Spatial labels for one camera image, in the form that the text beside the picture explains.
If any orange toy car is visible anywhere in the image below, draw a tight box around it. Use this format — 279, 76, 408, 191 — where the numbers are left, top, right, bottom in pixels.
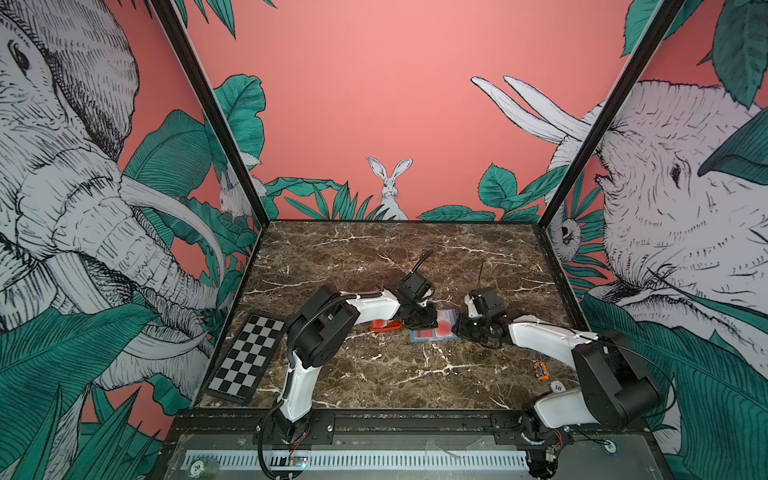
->
533, 361, 550, 382

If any white round token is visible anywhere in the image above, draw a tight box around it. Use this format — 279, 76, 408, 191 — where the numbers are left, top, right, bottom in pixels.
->
550, 381, 566, 393

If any black corner frame post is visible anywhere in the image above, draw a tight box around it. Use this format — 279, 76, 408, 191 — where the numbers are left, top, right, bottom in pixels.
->
537, 0, 685, 230
150, 0, 270, 230

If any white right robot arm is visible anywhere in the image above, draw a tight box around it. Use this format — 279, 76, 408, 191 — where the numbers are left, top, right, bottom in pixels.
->
452, 315, 662, 431

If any black left corner frame post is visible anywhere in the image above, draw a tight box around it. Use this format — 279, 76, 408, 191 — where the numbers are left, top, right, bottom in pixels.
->
150, 0, 270, 230

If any black white checkerboard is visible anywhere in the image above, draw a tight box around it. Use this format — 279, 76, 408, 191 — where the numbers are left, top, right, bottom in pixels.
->
204, 310, 286, 405

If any blue card holder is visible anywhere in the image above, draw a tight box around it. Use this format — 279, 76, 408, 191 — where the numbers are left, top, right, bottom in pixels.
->
409, 309, 459, 343

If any white slotted cable duct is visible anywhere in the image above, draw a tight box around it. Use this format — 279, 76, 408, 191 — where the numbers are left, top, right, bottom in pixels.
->
180, 450, 528, 475

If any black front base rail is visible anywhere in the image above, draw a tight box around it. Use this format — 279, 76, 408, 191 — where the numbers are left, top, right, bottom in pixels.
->
173, 407, 601, 448

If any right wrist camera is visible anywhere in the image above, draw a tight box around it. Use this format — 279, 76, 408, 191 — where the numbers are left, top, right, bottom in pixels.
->
464, 287, 507, 322

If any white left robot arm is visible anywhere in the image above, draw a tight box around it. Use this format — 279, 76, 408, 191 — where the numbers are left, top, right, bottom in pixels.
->
278, 280, 437, 426

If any black right corner frame post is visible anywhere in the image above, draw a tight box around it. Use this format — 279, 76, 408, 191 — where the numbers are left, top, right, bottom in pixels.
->
537, 0, 685, 230

